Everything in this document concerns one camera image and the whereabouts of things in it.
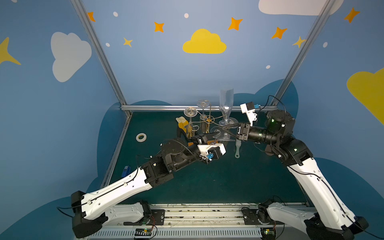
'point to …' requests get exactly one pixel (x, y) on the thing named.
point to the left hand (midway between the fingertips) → (216, 132)
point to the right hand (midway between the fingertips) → (224, 127)
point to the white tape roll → (142, 140)
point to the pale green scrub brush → (238, 144)
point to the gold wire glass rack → (209, 120)
